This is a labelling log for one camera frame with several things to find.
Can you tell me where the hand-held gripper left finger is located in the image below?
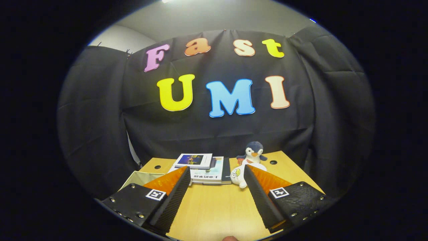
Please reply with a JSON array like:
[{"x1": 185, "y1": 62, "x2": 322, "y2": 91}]
[{"x1": 101, "y1": 166, "x2": 192, "y2": 235}]

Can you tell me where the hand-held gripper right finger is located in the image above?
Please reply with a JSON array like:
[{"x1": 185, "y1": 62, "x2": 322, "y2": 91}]
[{"x1": 243, "y1": 164, "x2": 330, "y2": 234}]

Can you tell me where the green fabric storage box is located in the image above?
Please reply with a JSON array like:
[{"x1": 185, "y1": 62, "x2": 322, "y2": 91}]
[{"x1": 121, "y1": 171, "x2": 166, "y2": 191}]

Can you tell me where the white seal plush toy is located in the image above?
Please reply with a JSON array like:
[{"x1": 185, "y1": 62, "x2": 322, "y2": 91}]
[{"x1": 231, "y1": 163, "x2": 268, "y2": 189}]

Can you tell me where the dark cover book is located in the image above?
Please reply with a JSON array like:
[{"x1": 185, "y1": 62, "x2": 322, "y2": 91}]
[{"x1": 204, "y1": 157, "x2": 232, "y2": 185}]

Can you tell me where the teal and white book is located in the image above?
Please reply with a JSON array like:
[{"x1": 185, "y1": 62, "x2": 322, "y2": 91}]
[{"x1": 191, "y1": 157, "x2": 224, "y2": 184}]

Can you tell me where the small blue-cover book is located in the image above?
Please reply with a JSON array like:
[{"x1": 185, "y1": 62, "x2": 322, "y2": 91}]
[{"x1": 174, "y1": 153, "x2": 213, "y2": 170}]

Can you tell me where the penguin plush toy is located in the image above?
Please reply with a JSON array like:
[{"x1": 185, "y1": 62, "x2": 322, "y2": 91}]
[{"x1": 236, "y1": 141, "x2": 268, "y2": 165}]

